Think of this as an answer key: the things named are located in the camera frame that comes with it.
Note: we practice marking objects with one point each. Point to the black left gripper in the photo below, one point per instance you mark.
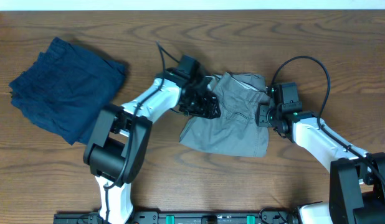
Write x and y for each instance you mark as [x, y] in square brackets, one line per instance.
[206, 110]

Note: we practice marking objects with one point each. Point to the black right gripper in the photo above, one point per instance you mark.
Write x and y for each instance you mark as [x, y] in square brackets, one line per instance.
[263, 109]

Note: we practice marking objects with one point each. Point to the grey shorts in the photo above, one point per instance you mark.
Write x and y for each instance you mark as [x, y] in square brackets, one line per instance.
[235, 132]

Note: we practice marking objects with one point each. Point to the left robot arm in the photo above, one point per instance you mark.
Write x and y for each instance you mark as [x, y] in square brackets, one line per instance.
[116, 149]

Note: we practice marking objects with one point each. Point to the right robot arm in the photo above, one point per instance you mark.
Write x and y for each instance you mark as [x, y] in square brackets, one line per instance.
[357, 177]

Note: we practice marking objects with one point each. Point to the folded navy blue shorts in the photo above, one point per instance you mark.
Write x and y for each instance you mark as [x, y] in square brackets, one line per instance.
[65, 89]

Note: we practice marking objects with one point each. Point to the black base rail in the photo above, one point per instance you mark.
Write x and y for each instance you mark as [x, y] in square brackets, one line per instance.
[267, 215]

